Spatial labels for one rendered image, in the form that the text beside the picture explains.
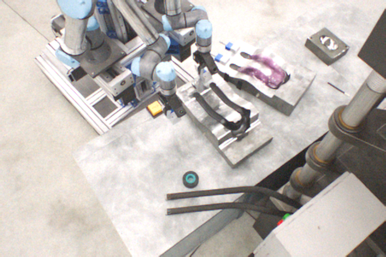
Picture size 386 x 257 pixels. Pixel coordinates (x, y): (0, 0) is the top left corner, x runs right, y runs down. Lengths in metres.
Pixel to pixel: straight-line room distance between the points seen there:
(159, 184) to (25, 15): 2.71
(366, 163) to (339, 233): 0.39
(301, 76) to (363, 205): 1.03
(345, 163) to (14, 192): 2.32
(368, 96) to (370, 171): 0.44
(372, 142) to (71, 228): 2.08
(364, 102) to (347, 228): 0.34
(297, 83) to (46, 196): 1.93
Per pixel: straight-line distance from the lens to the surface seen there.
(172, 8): 1.63
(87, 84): 2.84
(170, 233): 1.63
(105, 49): 1.81
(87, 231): 2.57
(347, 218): 1.03
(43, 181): 2.80
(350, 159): 1.31
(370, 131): 1.08
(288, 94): 1.84
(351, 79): 2.16
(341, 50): 2.18
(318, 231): 0.99
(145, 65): 1.44
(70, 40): 1.54
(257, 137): 1.74
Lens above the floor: 2.39
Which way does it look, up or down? 62 degrees down
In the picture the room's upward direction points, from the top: 4 degrees counter-clockwise
